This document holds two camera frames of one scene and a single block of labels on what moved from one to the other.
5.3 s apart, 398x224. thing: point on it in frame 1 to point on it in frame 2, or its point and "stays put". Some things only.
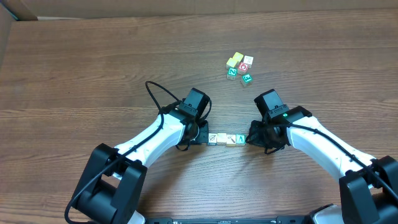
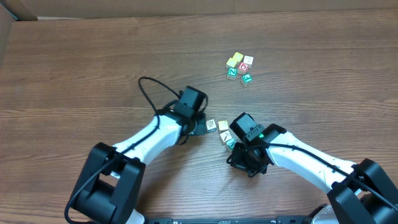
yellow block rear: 238,56 stays put
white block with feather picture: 231,140 to 225,136
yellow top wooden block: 221,139 to 222,126
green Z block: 232,73 stays put
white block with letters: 249,60 stays put
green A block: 240,139 to 231,144
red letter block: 242,68 stays put
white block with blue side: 212,139 to 211,126
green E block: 247,78 stays put
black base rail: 278,219 stays put
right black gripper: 255,134 to 241,161
